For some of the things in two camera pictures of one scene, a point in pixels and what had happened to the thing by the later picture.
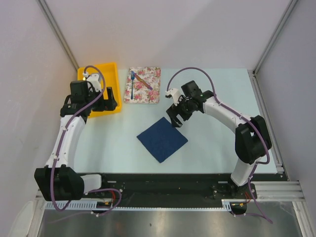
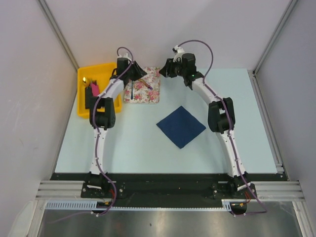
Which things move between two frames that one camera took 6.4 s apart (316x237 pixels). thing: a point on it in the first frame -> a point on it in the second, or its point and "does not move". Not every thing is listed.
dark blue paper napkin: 162,139 -> 181,126
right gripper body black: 183,108 -> 179,69
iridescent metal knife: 142,80 does not move
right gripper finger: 179,118 -> 170,69
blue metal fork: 132,75 does not move
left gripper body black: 101,105 -> 127,71
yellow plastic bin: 111,77 does not move
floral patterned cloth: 142,94 does not move
